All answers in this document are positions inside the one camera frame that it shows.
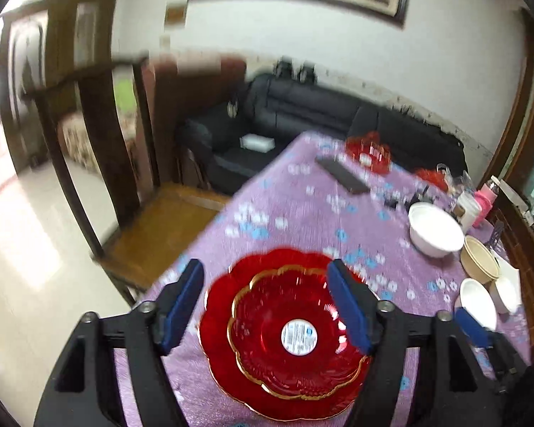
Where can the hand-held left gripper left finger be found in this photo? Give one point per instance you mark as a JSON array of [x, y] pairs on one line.
[[184, 307]]

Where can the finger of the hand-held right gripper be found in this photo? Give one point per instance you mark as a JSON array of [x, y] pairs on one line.
[[471, 327]]

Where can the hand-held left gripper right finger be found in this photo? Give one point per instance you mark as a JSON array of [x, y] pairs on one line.
[[349, 307]]

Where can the large red scalloped plate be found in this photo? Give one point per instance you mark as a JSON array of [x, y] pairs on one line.
[[220, 333]]

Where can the beige bowl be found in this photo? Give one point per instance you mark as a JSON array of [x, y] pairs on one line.
[[476, 262]]

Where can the small red gold-rimmed plate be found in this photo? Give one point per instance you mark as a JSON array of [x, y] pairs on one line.
[[271, 316]]

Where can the large white bowl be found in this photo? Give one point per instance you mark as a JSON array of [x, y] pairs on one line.
[[431, 231]]

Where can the small white bowl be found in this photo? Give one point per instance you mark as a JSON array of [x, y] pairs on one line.
[[507, 297], [476, 302]]

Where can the wooden lattice furniture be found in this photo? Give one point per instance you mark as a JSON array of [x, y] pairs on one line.
[[523, 267]]

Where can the wooden chair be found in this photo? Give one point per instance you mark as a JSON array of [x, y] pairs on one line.
[[160, 227]]

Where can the purple floral tablecloth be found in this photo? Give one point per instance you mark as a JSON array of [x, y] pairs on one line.
[[293, 213]]

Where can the white plastic jar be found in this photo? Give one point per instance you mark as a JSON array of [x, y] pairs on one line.
[[468, 213]]

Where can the bottle with pink knit sleeve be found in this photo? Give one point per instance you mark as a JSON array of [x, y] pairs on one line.
[[486, 200]]

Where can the black smartphone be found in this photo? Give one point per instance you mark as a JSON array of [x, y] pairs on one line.
[[342, 175]]

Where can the red plastic bag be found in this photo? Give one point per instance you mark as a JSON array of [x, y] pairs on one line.
[[429, 177]]

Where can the red glass fruit dish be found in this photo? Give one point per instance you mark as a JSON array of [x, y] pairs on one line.
[[369, 151]]

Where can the white tissue box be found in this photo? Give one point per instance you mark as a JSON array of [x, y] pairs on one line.
[[258, 142]]

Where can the black leather sofa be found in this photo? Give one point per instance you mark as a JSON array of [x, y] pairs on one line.
[[302, 102]]

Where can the black gadget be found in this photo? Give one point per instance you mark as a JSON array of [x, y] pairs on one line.
[[307, 72], [285, 67]]

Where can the small wall plaque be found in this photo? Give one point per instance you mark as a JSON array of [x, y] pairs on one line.
[[176, 13]]

